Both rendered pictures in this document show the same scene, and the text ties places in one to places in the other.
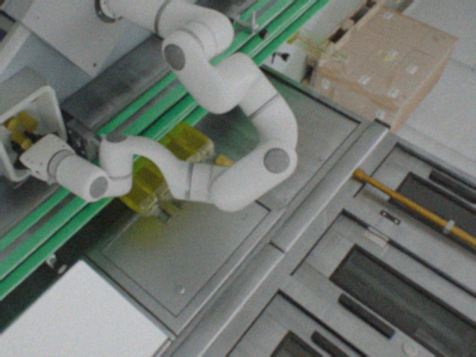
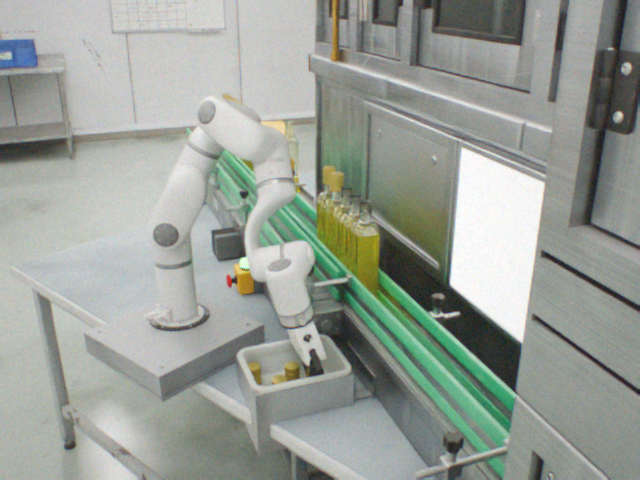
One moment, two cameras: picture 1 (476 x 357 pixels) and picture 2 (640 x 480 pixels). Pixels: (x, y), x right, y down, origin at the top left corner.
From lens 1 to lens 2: 101 cm
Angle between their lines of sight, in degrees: 36
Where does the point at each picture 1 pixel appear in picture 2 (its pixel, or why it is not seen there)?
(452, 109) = not seen: hidden behind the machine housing
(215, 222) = (390, 160)
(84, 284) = (462, 268)
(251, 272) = (404, 99)
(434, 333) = not seen: outside the picture
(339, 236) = (373, 40)
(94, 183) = (271, 269)
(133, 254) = (431, 229)
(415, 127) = not seen: hidden behind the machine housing
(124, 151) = (250, 253)
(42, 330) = (504, 294)
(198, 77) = (170, 207)
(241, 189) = (234, 129)
